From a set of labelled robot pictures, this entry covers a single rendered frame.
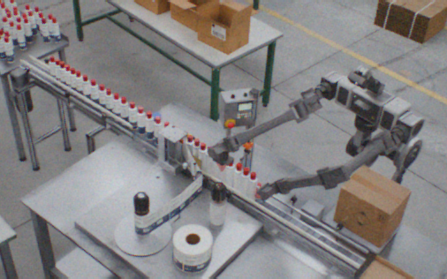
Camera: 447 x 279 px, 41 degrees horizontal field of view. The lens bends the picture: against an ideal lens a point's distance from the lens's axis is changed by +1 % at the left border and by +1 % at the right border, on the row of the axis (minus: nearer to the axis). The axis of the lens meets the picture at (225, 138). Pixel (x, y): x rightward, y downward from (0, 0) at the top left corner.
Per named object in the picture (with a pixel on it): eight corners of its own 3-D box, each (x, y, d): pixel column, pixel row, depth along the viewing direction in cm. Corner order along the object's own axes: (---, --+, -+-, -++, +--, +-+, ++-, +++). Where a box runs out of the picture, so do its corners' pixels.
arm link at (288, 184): (340, 184, 290) (330, 164, 289) (332, 189, 287) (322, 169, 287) (288, 192, 327) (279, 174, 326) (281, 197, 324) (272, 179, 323)
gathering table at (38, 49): (-32, 126, 521) (-60, 32, 461) (29, 95, 559) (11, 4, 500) (21, 165, 487) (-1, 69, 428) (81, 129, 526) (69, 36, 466)
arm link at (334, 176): (345, 186, 280) (336, 168, 279) (326, 190, 291) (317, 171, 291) (400, 146, 305) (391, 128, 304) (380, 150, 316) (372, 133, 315)
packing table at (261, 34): (71, 40, 638) (62, -30, 588) (132, 17, 682) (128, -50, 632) (212, 141, 521) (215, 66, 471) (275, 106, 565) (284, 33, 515)
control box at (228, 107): (218, 118, 338) (220, 91, 326) (247, 115, 342) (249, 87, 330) (223, 130, 330) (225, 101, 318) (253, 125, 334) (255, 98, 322)
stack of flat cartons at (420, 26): (371, 24, 696) (377, -2, 676) (395, 8, 728) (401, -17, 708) (422, 44, 665) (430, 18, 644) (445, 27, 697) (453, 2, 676)
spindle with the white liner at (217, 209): (205, 224, 330) (207, 185, 311) (215, 214, 336) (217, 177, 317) (217, 232, 326) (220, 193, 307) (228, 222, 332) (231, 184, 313)
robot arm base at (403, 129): (407, 143, 312) (413, 125, 305) (398, 150, 308) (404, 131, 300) (393, 135, 317) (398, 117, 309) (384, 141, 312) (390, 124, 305)
